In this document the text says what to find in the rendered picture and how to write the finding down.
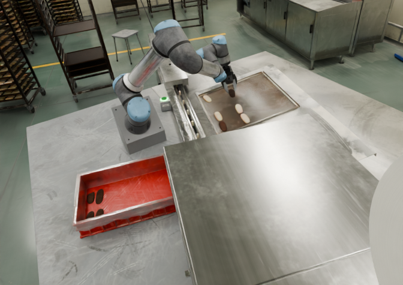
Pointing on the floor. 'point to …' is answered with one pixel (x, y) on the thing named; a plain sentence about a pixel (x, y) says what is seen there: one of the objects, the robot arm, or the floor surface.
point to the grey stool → (126, 39)
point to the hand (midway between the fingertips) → (231, 91)
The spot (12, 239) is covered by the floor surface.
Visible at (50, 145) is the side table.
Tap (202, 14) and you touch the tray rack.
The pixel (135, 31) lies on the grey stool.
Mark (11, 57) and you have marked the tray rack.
